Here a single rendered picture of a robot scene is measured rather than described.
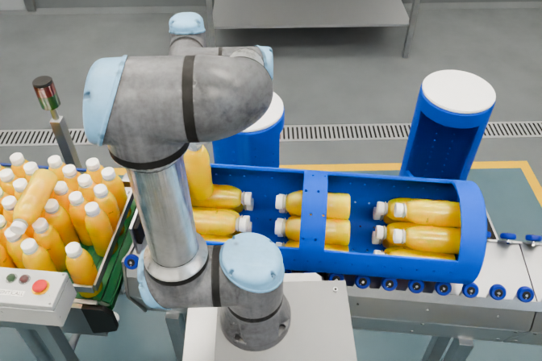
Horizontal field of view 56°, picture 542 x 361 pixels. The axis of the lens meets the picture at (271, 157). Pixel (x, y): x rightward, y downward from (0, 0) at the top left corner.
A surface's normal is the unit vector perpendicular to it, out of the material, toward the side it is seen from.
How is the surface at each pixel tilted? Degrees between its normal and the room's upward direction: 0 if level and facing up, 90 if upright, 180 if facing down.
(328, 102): 0
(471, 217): 24
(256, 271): 7
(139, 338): 0
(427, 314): 71
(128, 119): 75
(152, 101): 55
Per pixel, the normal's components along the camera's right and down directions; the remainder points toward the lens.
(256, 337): 0.06, 0.44
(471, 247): -0.08, 0.16
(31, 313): -0.10, 0.69
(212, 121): 0.26, 0.57
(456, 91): 0.00, -0.72
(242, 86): 0.70, -0.17
